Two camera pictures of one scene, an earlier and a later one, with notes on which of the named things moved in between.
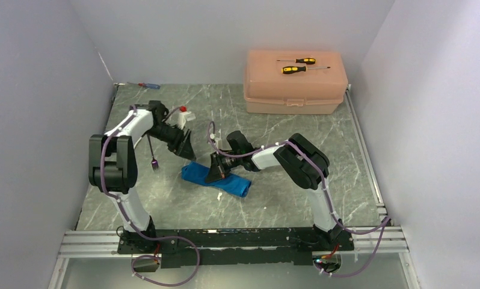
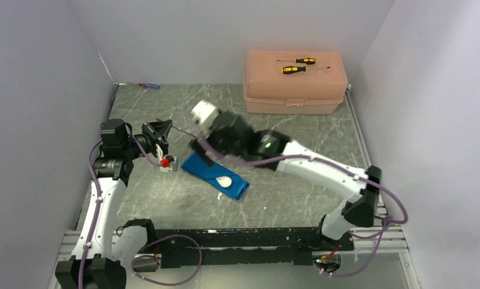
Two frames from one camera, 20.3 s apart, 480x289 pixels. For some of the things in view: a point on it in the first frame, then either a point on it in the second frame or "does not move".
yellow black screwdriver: (286, 70) does not move
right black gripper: (217, 171) to (201, 152)
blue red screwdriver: (147, 85) does not move
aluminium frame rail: (104, 245) does not move
